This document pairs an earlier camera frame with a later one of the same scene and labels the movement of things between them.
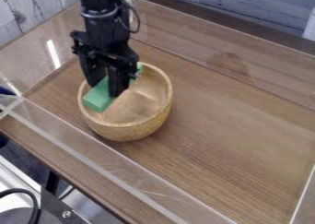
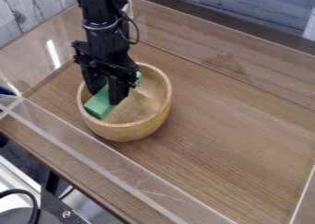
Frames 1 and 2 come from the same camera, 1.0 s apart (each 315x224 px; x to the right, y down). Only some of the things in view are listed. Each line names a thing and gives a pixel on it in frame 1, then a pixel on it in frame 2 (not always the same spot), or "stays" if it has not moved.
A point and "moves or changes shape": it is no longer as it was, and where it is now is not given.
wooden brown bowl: [137, 114] stays
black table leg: [53, 182] stays
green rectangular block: [98, 98] moves or changes shape
